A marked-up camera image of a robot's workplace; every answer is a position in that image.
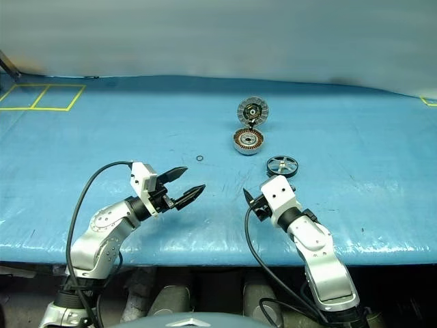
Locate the black spoked wheel cap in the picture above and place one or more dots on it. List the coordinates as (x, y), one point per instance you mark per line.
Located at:
(282, 165)

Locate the grey robot torso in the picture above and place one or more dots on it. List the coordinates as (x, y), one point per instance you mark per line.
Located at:
(191, 323)

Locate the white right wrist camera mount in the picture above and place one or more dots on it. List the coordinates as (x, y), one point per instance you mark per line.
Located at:
(280, 194)

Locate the grey rounded shape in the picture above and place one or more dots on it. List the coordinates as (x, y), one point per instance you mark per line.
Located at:
(263, 300)
(170, 300)

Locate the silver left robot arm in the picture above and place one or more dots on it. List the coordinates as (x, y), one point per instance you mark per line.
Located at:
(102, 225)

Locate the grey metal bracket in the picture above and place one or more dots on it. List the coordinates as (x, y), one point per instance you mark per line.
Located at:
(8, 65)

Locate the yellow tape corner mark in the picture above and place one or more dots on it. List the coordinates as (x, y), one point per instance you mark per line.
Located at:
(432, 104)

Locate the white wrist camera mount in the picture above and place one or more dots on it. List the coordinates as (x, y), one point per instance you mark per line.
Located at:
(143, 174)
(280, 194)

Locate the blue table cover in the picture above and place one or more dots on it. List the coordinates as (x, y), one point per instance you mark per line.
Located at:
(136, 130)

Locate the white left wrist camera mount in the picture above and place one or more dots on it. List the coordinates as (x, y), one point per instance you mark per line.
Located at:
(143, 174)

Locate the round grey rotor disc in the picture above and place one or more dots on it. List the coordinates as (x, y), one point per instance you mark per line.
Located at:
(252, 110)

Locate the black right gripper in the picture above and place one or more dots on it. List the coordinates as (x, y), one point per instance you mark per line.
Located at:
(263, 208)

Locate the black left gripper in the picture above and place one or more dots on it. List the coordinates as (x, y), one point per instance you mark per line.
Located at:
(162, 200)

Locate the yellow tape double square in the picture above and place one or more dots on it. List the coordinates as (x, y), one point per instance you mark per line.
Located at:
(20, 108)

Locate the silver motor housing copper windings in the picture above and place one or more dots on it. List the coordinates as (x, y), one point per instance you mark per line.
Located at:
(247, 141)

